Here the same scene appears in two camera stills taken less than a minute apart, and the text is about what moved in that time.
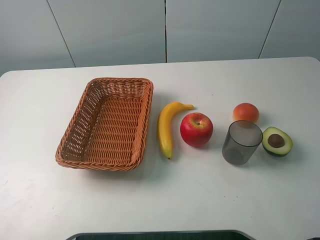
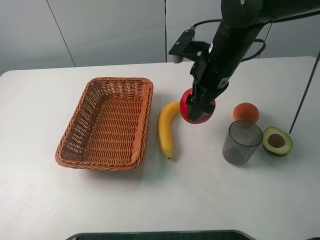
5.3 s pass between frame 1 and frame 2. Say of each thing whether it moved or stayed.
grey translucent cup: stayed
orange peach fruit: stayed
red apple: moved
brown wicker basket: stayed
